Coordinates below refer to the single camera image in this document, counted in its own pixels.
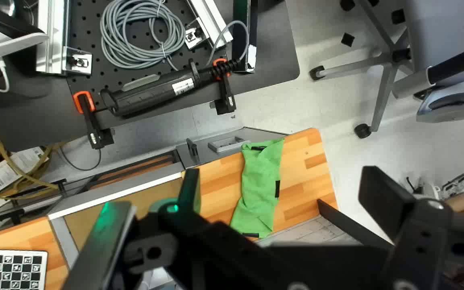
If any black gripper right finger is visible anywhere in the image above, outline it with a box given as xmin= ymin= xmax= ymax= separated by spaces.
xmin=358 ymin=164 xmax=455 ymax=290

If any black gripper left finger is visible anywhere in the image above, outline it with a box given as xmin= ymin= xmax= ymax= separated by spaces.
xmin=61 ymin=199 xmax=139 ymax=290

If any green towel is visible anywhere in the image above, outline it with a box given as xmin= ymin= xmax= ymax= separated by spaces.
xmin=229 ymin=137 xmax=287 ymax=240

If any white sink basin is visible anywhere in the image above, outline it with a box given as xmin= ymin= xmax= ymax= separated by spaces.
xmin=45 ymin=159 xmax=202 ymax=270

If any wooden butcher block counter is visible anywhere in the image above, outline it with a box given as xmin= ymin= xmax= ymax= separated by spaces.
xmin=0 ymin=127 xmax=339 ymax=290

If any black white checkerboard board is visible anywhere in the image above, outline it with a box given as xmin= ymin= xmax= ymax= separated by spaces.
xmin=0 ymin=248 xmax=50 ymax=290

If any orange black clamp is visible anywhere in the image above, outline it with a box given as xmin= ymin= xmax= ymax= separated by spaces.
xmin=71 ymin=88 xmax=116 ymax=151
xmin=208 ymin=56 xmax=239 ymax=116

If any grey office chair base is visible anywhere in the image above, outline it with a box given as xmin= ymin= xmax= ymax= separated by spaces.
xmin=308 ymin=0 xmax=464 ymax=140

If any black cylindrical device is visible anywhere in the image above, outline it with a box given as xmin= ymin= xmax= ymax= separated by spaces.
xmin=102 ymin=56 xmax=245 ymax=120

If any silver aluminium extrusion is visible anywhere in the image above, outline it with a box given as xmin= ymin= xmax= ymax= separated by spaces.
xmin=34 ymin=0 xmax=95 ymax=77
xmin=184 ymin=0 xmax=235 ymax=51

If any black perforated breadboard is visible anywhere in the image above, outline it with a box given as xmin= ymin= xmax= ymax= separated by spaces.
xmin=61 ymin=0 xmax=261 ymax=117

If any grey coiled cable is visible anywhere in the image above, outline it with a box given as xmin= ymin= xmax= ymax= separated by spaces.
xmin=99 ymin=0 xmax=189 ymax=72

